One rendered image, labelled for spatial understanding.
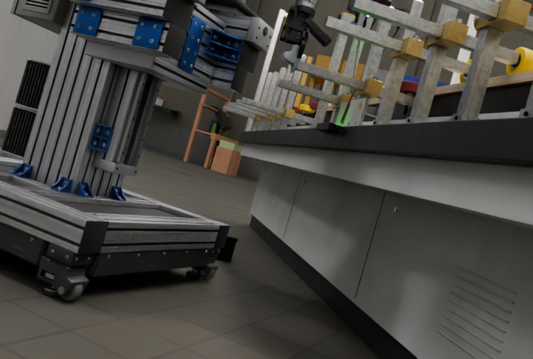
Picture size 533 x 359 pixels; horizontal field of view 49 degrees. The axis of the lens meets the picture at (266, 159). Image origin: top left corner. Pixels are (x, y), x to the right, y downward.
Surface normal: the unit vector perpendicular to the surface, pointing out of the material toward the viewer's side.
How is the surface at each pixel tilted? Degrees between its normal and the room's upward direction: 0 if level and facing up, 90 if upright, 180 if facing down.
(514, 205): 90
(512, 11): 90
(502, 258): 90
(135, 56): 90
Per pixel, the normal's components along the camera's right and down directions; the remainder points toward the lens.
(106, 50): -0.38, -0.12
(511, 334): -0.94, -0.27
